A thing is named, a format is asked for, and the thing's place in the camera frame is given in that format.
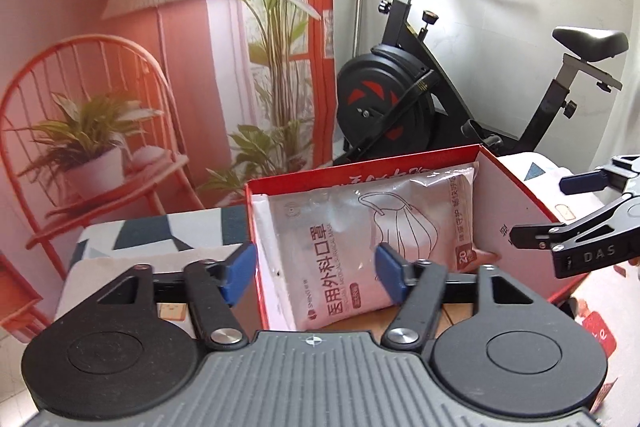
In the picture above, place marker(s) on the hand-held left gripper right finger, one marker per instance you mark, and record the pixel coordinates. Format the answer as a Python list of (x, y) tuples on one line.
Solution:
[(391, 272)]

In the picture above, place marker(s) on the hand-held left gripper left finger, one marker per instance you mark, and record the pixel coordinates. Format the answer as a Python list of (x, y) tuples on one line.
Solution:
[(239, 272)]

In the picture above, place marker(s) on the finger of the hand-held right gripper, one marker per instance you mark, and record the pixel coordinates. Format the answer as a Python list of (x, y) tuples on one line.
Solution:
[(535, 238), (582, 183)]

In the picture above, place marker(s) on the red strawberry print box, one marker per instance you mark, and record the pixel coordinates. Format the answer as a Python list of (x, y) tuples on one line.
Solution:
[(520, 212)]

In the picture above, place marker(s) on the face mask packet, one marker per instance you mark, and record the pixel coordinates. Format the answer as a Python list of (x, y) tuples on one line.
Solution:
[(340, 247)]

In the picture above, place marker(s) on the patterned tablecloth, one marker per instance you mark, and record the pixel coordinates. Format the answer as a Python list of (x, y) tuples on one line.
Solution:
[(125, 232)]

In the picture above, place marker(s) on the black exercise bike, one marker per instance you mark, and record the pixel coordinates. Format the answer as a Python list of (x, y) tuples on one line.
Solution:
[(385, 102)]

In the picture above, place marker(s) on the printed wall backdrop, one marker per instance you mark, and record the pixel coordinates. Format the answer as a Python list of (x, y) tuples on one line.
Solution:
[(190, 57)]

